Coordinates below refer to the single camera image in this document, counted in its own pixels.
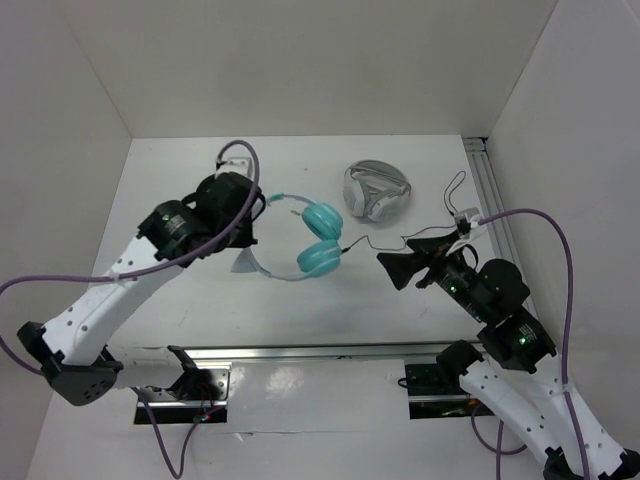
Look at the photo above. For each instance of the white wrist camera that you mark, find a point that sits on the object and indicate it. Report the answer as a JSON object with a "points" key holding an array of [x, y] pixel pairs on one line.
{"points": [[241, 165], [468, 228]]}

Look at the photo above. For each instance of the white cover plate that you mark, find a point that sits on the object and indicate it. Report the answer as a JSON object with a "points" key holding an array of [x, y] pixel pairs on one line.
{"points": [[329, 396]]}

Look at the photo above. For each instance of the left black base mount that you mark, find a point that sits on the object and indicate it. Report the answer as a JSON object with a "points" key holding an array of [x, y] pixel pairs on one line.
{"points": [[203, 398]]}

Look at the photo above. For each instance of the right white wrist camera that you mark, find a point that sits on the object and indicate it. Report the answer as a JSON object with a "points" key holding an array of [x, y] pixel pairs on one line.
{"points": [[468, 228]]}

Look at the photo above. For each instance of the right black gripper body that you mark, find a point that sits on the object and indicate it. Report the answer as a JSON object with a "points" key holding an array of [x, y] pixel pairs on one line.
{"points": [[452, 274]]}

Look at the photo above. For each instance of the white grey gaming headset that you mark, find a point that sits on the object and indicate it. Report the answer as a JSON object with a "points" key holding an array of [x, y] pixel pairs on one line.
{"points": [[375, 191]]}

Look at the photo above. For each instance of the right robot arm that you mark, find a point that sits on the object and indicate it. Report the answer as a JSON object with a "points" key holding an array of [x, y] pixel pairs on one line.
{"points": [[518, 373]]}

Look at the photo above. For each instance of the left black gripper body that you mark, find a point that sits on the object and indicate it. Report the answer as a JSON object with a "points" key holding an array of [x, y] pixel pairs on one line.
{"points": [[243, 235]]}

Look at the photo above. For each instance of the aluminium front rail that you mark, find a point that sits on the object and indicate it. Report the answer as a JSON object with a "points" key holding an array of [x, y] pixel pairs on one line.
{"points": [[212, 355]]}

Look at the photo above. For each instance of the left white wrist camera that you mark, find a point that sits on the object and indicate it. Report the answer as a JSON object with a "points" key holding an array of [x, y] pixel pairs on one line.
{"points": [[241, 165]]}

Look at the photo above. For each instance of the aluminium side rail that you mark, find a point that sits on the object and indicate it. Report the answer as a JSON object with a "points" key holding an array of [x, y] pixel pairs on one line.
{"points": [[491, 202]]}

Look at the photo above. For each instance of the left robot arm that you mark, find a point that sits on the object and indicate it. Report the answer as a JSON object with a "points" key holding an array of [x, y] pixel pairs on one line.
{"points": [[71, 348]]}

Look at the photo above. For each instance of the teal white cat-ear headphones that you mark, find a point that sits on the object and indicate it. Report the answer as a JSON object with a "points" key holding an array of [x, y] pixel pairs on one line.
{"points": [[302, 240]]}

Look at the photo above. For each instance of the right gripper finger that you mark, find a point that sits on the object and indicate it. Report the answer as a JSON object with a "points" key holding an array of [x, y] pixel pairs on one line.
{"points": [[434, 245], [401, 268]]}

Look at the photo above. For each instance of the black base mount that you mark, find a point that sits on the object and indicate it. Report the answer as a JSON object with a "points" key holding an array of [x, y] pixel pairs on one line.
{"points": [[431, 396], [203, 398]]}

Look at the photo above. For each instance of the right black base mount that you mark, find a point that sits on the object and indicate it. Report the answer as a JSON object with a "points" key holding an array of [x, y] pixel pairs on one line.
{"points": [[431, 396]]}

